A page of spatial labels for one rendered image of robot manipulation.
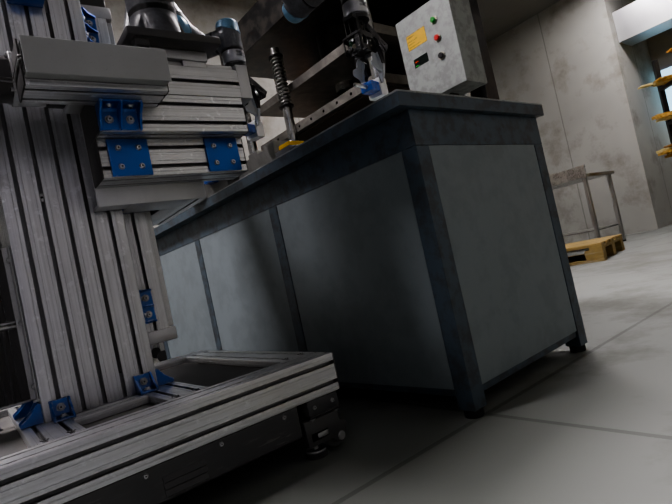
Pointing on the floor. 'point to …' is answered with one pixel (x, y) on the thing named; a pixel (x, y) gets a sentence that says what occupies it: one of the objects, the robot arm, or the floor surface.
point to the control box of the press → (441, 48)
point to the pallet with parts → (608, 246)
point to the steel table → (588, 195)
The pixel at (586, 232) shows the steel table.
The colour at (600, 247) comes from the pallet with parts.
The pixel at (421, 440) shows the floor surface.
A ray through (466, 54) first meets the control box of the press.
